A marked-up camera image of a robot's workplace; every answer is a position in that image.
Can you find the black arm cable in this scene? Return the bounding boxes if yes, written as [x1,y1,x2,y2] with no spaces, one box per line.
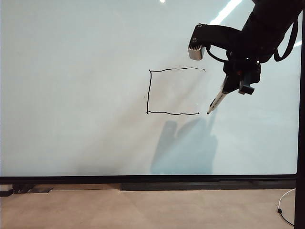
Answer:
[273,10,300,62]

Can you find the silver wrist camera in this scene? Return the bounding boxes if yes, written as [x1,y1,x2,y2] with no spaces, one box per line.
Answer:
[187,23,207,61]

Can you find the whiteboard with black frame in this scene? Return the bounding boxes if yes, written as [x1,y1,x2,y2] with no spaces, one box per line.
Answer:
[0,0,305,229]

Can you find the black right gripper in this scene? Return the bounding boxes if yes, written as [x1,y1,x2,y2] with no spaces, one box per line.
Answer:
[223,51,262,96]

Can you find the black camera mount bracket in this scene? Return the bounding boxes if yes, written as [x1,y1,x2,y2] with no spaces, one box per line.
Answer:
[195,23,244,52]

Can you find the white marker with black cap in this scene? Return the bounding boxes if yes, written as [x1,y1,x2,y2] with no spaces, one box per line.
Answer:
[206,80,229,115]

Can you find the black base beam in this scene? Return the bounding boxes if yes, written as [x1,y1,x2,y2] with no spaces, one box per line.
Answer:
[120,180,296,192]

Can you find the black camera cable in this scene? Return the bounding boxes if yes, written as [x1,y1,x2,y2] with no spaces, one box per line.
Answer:
[205,46,234,63]

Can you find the black cable with connector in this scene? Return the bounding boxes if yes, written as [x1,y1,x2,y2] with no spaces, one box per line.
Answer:
[277,208,295,226]

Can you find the white cable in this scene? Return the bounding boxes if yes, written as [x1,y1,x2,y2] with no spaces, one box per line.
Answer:
[277,189,295,208]

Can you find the black stand foot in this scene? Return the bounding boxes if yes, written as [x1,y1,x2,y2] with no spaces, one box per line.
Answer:
[0,185,14,197]

